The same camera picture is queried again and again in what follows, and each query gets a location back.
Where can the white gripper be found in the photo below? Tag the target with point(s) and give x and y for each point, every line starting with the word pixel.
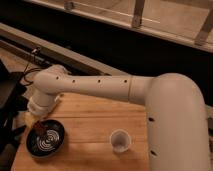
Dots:
pixel 38 108

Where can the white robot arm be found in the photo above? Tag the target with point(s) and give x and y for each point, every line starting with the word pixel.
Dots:
pixel 177 116

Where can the black ceramic bowl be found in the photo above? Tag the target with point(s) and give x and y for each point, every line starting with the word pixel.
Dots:
pixel 47 142

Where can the black equipment at left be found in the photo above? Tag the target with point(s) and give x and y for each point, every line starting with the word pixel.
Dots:
pixel 11 103

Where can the metal rail frame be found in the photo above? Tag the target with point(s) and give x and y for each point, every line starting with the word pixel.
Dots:
pixel 56 52

